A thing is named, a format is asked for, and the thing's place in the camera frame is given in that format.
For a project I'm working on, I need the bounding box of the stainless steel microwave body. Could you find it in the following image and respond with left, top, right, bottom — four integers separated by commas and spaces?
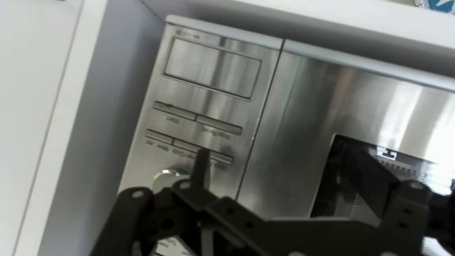
116, 13, 284, 202

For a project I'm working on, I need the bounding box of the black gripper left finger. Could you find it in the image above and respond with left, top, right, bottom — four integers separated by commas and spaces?
88, 147, 216, 256

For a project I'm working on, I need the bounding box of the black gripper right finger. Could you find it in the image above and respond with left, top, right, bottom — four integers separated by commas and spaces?
338, 141, 455, 256

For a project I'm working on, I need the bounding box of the stainless steel microwave door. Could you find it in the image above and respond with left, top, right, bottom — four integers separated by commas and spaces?
234, 39, 455, 222

